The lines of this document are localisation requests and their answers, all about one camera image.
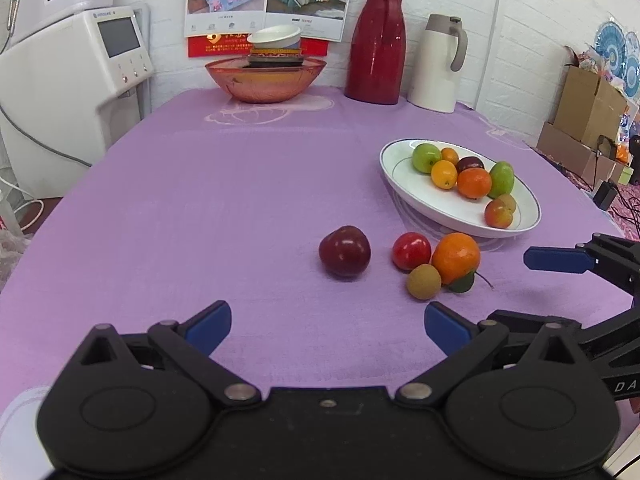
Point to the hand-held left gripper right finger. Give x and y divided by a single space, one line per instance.
445 327

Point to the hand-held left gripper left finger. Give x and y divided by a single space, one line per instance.
210 325

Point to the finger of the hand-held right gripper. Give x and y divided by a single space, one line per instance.
525 321
555 259

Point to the orange with green leaf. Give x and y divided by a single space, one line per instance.
456 257

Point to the red and yellow peach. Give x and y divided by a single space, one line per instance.
497 214

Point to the small bright red fruit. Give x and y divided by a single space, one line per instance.
411 251

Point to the elongated green fruit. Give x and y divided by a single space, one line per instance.
501 179

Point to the large orange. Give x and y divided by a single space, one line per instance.
474 183

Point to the dark red plum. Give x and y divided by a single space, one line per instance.
470 163
345 251

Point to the white oval plate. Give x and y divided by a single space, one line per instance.
420 195

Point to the yellow-orange citrus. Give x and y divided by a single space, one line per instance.
444 175

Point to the small oval orange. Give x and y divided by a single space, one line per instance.
450 155

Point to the round green fruit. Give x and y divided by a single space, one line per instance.
425 157

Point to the black power adapter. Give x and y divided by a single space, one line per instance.
606 195

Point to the low cardboard box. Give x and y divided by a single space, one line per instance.
565 152

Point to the tall cardboard box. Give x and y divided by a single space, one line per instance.
587 105

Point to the clear plastic bag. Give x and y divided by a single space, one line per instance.
12 255

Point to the blue patterned plate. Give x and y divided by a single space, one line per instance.
610 47

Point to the white thermos jug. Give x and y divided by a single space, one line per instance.
435 70

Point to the orange glass bowl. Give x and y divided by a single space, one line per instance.
265 82

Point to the red thermos jug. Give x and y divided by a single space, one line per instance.
375 50

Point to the stack of dark patterned dishes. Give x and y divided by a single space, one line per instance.
277 57

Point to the white machine with screen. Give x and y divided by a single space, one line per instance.
55 95

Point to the red paper sheet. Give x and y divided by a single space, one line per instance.
220 46

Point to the white bowl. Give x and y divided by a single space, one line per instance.
274 37

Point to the white wall conduit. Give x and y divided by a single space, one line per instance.
490 35

